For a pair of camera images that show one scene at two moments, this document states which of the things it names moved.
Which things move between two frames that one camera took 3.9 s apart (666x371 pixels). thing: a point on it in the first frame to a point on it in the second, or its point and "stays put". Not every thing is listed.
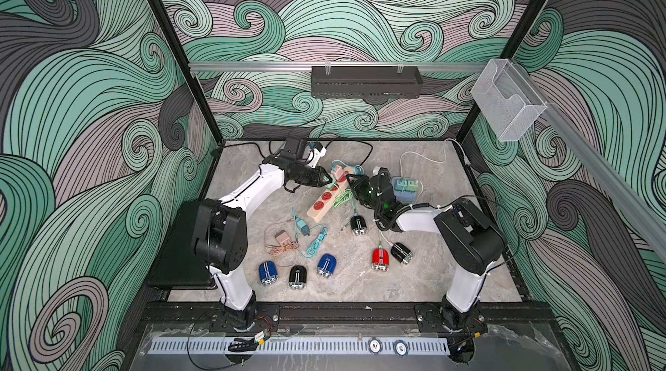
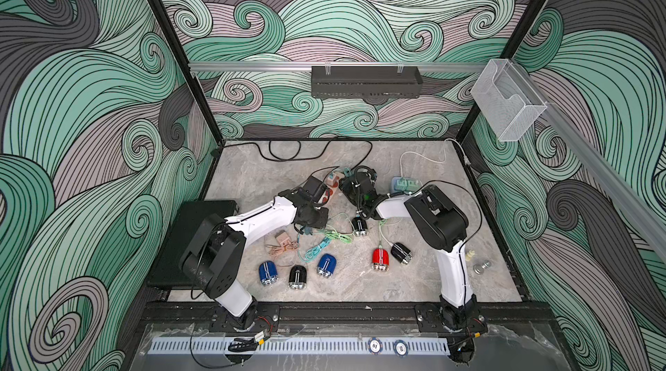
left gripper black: [317, 173] to [322, 221]
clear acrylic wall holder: [508, 100] stays put
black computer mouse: [358, 224] stays put
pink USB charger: [284, 239] stays put
